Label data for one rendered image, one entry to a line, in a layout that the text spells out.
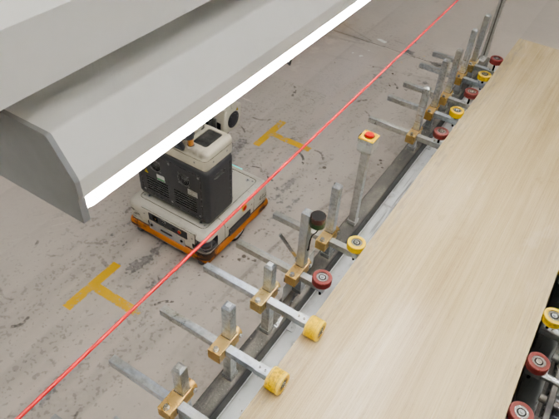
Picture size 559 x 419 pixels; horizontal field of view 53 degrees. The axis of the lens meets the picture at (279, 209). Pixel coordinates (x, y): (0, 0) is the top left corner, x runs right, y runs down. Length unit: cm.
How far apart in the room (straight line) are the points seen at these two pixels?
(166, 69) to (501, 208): 239
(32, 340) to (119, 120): 291
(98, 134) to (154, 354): 271
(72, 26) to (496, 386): 192
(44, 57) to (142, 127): 10
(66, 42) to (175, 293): 297
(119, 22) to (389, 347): 179
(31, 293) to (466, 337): 240
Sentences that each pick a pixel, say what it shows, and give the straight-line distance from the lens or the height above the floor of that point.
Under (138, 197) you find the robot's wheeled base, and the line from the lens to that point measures 353.
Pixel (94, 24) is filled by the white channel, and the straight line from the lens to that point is 44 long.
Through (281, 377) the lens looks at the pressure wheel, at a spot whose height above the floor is 98.
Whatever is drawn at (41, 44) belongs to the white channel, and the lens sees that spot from 42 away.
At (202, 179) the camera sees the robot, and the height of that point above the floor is 64.
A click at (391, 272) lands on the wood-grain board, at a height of 90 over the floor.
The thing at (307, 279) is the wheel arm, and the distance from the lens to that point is 229.
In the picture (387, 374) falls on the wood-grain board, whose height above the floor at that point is 90.
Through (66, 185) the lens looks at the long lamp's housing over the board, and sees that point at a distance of 46.
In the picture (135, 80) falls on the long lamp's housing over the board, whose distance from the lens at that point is 48.
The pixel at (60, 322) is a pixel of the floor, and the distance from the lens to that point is 336.
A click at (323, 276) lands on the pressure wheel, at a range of 224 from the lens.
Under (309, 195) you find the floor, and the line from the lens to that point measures 394.
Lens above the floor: 263
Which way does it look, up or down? 44 degrees down
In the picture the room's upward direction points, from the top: 4 degrees clockwise
